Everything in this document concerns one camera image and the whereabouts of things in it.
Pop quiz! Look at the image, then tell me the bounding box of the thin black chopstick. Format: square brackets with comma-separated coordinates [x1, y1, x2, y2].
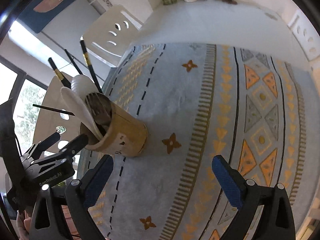
[32, 104, 75, 116]

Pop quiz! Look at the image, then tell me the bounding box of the white dotted rice paddle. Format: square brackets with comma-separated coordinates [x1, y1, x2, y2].
[71, 75, 99, 101]

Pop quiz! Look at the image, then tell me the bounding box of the patterned blue orange table mat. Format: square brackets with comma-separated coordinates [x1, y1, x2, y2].
[90, 43, 319, 239]

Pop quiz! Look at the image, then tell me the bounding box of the white ceramic soup spoon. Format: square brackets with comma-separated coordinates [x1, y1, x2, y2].
[60, 87, 103, 140]

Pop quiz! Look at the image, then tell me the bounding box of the white chair far side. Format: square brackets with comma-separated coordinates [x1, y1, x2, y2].
[287, 10, 319, 62]

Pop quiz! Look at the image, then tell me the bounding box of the silver metal fork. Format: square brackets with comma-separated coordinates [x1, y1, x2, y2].
[85, 93, 112, 127]

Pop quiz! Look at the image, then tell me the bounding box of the blue orange wall hanging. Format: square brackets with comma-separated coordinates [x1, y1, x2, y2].
[18, 0, 75, 34]

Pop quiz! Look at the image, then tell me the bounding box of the brown wooden utensil holder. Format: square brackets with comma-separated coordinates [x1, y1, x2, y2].
[80, 96, 148, 157]

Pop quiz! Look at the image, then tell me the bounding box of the black chopstick gold band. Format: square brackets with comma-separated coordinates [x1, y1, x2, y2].
[48, 57, 71, 88]
[80, 39, 103, 93]

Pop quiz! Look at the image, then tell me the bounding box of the white chair with cutouts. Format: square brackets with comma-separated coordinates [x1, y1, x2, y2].
[82, 5, 143, 67]

